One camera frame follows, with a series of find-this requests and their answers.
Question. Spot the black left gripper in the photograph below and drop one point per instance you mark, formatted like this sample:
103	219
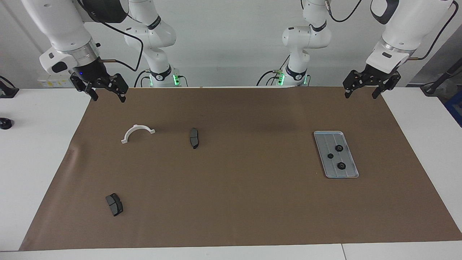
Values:
380	76

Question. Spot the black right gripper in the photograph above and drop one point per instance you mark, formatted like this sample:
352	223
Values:
92	74

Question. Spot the large black bearing gear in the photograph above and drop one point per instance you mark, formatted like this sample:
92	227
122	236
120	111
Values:
341	165
339	148

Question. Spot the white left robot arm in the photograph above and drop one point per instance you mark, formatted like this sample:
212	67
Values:
408	29

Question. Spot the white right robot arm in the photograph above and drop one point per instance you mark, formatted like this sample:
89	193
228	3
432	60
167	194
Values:
61	25

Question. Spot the silver metal tray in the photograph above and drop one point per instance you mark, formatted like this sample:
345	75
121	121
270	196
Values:
326	144

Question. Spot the white power strip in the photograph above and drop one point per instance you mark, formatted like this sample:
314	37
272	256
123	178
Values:
54	82

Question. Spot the black stand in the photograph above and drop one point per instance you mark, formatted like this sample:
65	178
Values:
438	80

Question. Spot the blue crate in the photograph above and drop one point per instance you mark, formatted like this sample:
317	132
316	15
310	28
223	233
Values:
455	108

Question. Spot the black table clamp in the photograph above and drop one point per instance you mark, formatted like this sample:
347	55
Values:
7	92

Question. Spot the black round knob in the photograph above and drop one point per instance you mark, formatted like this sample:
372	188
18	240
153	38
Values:
5	123

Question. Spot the long dark brake pad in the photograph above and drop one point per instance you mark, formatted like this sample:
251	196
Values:
194	139

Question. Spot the short dark brake pad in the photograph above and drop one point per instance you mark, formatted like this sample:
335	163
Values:
115	206

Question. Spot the brown table mat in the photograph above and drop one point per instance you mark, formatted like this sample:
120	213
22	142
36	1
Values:
234	198

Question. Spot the white curved plastic bracket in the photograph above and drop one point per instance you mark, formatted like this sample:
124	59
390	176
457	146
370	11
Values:
136	127

